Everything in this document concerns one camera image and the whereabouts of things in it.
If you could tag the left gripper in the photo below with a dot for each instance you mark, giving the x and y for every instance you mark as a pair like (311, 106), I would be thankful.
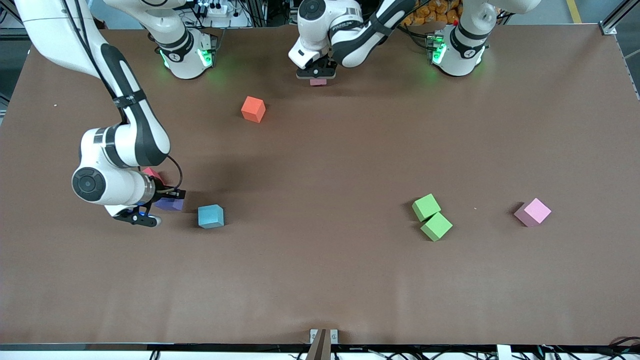
(320, 65)

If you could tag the pink foam cube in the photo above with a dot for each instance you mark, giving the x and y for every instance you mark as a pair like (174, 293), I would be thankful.
(318, 82)
(535, 210)

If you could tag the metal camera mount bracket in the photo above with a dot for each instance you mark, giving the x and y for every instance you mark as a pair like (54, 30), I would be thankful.
(322, 345)

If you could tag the bag of orange items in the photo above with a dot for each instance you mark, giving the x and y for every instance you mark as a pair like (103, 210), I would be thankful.
(440, 12)

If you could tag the orange foam cube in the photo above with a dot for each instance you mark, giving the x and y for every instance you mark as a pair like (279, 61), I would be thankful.
(252, 107)

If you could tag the white power strip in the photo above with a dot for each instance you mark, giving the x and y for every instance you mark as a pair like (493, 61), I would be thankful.
(220, 9)

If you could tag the small white box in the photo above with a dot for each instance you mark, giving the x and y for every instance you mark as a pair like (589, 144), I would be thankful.
(504, 352)

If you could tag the green foam cube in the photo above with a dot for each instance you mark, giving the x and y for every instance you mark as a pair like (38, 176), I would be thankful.
(436, 226)
(426, 206)

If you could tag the purple foam cube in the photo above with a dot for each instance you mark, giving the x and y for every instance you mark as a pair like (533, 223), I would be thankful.
(172, 204)

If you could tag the aluminium frame profile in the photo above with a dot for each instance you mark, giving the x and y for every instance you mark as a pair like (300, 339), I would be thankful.
(609, 28)

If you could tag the brown table cover sheet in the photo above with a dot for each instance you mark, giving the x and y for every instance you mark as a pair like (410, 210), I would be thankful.
(320, 275)

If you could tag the blue foam cube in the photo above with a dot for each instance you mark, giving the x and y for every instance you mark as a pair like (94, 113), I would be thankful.
(210, 215)

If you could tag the red foam cube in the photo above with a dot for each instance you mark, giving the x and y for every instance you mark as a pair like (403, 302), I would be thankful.
(152, 174)

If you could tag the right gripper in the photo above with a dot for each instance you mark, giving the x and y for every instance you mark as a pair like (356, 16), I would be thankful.
(163, 190)

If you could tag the black table edge rail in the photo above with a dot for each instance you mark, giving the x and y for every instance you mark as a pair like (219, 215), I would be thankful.
(200, 346)

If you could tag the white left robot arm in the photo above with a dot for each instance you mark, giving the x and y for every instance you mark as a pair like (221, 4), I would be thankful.
(462, 50)

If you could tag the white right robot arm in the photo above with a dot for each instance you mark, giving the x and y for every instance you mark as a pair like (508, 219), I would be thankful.
(135, 140)

